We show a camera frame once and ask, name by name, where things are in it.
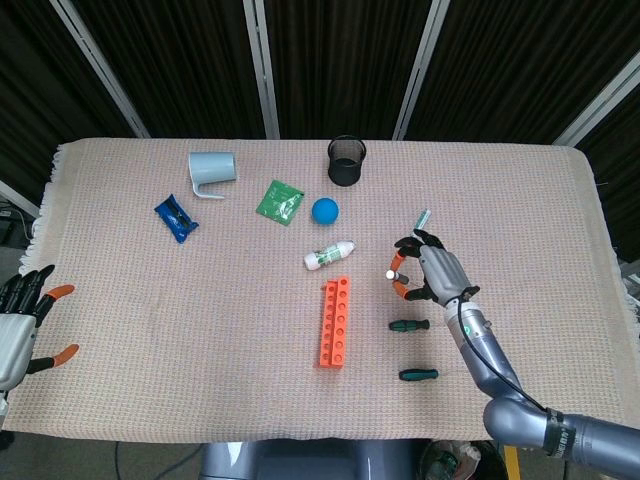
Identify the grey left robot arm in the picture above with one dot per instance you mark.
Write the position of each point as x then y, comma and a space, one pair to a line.
3, 410

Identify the black trash bin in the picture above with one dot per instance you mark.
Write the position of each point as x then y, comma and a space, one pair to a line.
450, 462

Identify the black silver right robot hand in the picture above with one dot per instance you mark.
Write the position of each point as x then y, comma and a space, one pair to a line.
442, 272

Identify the beige woven tablecloth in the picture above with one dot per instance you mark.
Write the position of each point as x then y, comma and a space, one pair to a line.
200, 325

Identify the black mesh pen cup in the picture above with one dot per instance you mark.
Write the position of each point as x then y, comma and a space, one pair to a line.
346, 172

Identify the teal black screwdriver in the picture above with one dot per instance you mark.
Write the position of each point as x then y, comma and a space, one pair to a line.
417, 375

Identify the orange hole block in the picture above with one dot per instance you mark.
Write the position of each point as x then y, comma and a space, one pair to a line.
334, 325

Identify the blue snack packet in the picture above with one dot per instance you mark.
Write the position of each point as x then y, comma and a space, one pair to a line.
175, 218

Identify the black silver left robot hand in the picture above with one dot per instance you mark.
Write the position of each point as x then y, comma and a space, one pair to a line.
12, 340

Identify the white green glue bottle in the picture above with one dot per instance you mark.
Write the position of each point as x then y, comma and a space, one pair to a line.
325, 256

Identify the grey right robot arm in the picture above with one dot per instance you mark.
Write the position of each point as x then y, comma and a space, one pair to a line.
480, 350

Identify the red capped marker pen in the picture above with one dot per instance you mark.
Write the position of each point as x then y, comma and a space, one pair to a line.
422, 220

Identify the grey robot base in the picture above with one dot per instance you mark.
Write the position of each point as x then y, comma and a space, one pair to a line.
310, 460

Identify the blue ball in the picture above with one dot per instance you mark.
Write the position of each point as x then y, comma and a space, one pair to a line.
325, 211

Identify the light blue plastic mug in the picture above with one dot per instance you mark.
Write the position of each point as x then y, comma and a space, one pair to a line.
212, 167

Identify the aluminium frame post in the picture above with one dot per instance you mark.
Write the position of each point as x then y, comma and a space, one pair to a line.
262, 70
419, 70
17, 198
100, 70
595, 107

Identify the green black striped screwdriver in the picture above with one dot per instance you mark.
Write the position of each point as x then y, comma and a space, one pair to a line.
407, 325

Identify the green sachet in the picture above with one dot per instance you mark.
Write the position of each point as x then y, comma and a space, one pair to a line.
280, 202

